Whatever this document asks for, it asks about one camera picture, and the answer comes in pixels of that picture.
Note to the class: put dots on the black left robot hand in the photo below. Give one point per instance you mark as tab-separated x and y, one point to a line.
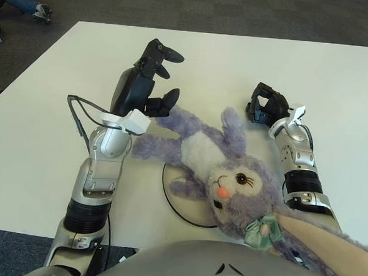
133	91

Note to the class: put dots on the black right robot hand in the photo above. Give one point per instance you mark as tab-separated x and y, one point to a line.
275	107

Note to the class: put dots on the purple plush bunny doll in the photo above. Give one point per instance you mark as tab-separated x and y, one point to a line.
246	195

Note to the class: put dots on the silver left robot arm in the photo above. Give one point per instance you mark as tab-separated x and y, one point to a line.
100	176

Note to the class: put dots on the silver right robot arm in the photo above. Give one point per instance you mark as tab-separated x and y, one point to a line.
298	157

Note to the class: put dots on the white plate with black rim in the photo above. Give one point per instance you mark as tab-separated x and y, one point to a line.
179	206

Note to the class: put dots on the grey sneaker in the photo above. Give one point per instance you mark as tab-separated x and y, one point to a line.
43	13

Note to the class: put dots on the grey robot torso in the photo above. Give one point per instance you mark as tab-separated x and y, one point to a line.
179	266

